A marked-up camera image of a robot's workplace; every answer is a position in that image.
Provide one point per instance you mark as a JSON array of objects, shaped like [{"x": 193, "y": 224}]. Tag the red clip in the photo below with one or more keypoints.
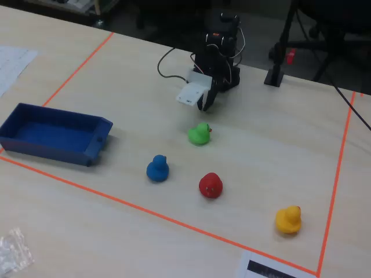
[{"x": 291, "y": 56}]

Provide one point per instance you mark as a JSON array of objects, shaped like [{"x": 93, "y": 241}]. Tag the blue rubber duck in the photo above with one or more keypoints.
[{"x": 157, "y": 168}]

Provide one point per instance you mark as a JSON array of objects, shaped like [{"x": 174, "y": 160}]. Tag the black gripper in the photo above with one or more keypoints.
[{"x": 211, "y": 97}]

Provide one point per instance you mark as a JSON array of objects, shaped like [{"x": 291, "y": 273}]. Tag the green rubber duck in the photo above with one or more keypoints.
[{"x": 199, "y": 133}]

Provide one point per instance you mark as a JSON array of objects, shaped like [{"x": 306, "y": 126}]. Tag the clear plastic bag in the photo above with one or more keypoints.
[{"x": 14, "y": 252}]

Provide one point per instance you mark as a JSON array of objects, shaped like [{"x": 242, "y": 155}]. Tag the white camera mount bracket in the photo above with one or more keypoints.
[{"x": 193, "y": 89}]

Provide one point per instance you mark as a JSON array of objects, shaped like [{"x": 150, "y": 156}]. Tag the blue plastic box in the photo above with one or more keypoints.
[{"x": 55, "y": 134}]

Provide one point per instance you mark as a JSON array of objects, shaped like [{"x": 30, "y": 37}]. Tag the yellow rubber duck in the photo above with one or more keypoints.
[{"x": 288, "y": 220}]

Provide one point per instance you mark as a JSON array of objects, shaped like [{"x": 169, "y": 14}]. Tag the white printed paper sheet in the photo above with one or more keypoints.
[{"x": 11, "y": 67}]

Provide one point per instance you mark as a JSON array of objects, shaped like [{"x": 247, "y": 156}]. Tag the orange tape outline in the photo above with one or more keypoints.
[{"x": 185, "y": 224}]

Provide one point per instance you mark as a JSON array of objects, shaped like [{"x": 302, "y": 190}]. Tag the black office chair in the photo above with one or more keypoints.
[{"x": 333, "y": 32}]

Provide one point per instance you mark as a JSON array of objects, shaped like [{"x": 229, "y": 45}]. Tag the red rubber duck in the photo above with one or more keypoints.
[{"x": 211, "y": 185}]

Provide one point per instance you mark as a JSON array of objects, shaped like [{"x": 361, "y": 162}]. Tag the black stand with clamp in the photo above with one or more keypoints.
[{"x": 280, "y": 49}]

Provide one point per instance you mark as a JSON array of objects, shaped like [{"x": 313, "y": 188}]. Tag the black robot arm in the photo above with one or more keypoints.
[{"x": 223, "y": 34}]

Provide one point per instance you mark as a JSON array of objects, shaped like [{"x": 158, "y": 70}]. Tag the paper with black print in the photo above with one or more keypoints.
[{"x": 269, "y": 268}]

